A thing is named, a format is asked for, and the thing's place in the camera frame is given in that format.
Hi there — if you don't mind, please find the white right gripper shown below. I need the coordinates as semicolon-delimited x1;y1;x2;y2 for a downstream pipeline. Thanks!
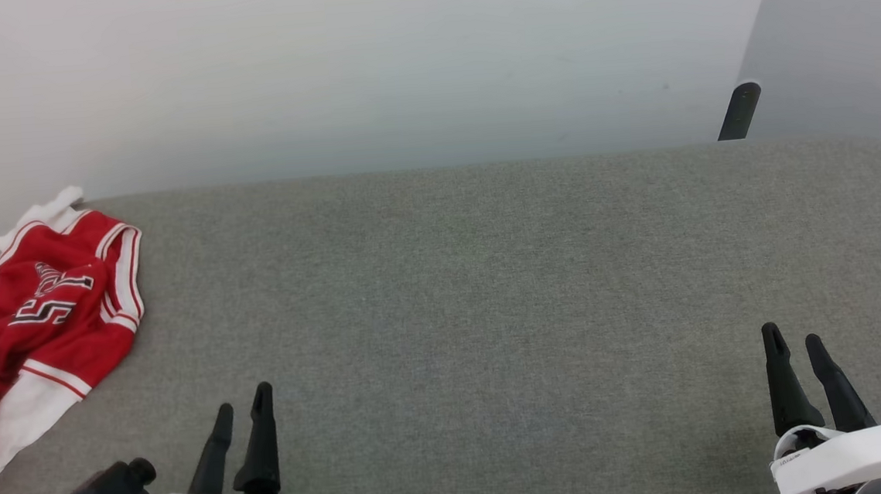
760;315;881;494

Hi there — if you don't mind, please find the red white basketball jersey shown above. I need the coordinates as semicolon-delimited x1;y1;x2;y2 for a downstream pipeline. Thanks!
0;182;161;494

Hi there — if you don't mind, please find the grey fabric sofa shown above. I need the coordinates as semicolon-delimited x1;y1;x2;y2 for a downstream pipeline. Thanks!
0;131;881;494

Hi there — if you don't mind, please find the black round pole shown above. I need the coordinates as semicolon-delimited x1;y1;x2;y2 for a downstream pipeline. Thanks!
714;80;766;141

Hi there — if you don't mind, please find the white partition panel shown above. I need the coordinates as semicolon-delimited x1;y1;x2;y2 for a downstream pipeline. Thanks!
726;0;881;155

